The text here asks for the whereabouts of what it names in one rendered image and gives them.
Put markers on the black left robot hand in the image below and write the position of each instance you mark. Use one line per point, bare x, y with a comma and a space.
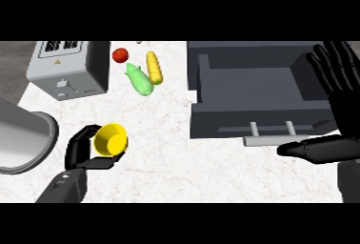
83, 152

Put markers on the dark grey open drawer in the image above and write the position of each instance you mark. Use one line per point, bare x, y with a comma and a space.
259, 92

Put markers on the red tomato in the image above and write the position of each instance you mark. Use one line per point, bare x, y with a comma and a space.
120, 55

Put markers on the grey toaster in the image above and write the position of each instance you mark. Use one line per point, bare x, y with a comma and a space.
69, 68

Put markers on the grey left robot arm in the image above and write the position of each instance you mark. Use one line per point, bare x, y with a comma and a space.
64, 187

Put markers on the large grey metal pot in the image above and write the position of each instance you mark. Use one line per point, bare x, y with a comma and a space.
24, 139

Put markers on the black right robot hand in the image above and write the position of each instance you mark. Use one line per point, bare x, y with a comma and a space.
339, 95

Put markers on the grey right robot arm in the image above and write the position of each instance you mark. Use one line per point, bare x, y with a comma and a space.
350, 181

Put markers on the yellow corn cob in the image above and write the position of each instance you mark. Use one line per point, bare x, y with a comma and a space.
154, 67

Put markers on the yellow cup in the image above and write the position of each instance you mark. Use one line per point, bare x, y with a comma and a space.
111, 139

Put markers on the pale green vegetable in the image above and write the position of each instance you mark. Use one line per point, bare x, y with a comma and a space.
139, 80

